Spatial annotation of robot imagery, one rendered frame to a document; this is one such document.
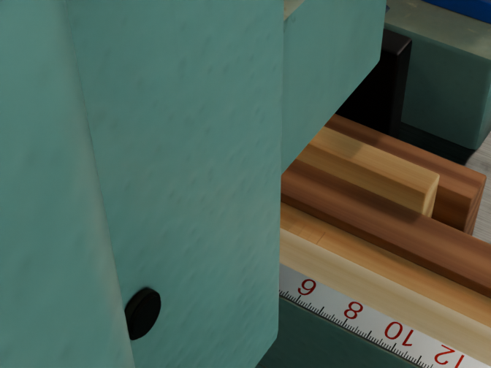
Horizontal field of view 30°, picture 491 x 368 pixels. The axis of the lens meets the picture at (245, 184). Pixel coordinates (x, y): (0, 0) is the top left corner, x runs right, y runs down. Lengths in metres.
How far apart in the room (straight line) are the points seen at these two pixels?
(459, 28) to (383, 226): 0.13
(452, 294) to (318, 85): 0.11
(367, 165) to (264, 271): 0.16
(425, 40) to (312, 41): 0.17
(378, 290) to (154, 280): 0.18
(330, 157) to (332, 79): 0.07
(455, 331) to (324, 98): 0.10
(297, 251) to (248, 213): 0.15
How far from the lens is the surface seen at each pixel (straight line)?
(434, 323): 0.36
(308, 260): 0.37
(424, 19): 0.47
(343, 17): 0.32
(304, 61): 0.31
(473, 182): 0.41
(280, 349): 0.38
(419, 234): 0.39
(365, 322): 0.34
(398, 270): 0.38
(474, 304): 0.38
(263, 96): 0.20
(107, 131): 0.15
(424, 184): 0.39
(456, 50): 0.46
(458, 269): 0.38
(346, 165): 0.40
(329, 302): 0.35
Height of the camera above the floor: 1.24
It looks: 47 degrees down
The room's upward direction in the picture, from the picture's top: 1 degrees counter-clockwise
